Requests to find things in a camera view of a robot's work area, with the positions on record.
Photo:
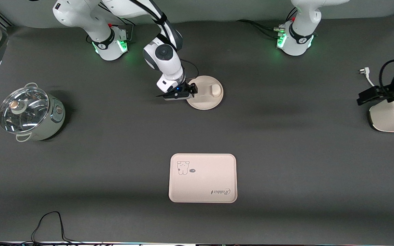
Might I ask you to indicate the glass pot lid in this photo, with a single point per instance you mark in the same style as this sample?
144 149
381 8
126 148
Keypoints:
23 109

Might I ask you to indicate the beige rectangular tray rabbit print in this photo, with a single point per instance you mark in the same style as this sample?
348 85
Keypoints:
202 179

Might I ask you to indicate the beige round plate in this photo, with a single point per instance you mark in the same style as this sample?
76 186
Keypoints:
202 99

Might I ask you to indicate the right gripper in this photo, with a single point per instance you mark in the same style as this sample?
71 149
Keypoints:
187 87

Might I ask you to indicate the cream toaster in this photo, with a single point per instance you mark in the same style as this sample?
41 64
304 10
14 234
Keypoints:
384 119

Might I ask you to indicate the white steamed bun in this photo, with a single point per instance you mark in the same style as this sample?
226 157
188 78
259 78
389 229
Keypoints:
215 90

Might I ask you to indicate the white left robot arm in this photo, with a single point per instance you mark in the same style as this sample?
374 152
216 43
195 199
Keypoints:
297 37

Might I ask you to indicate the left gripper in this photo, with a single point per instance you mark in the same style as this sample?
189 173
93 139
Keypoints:
385 93

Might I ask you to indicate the pale green electric pot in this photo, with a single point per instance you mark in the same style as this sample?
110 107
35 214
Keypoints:
52 119

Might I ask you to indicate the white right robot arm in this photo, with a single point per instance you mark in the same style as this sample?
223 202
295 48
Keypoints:
164 56

